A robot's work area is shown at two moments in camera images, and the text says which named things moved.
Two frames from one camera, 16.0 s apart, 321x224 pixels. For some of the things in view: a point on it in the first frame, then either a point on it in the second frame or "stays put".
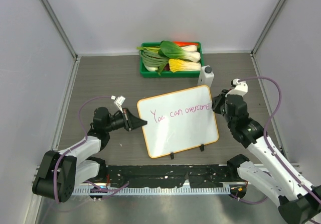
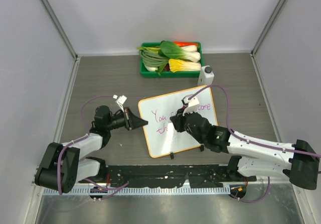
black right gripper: (217, 101) to (177, 121)
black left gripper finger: (130, 121) stays put
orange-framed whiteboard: (178, 120) stays put
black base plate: (153, 176) stays put
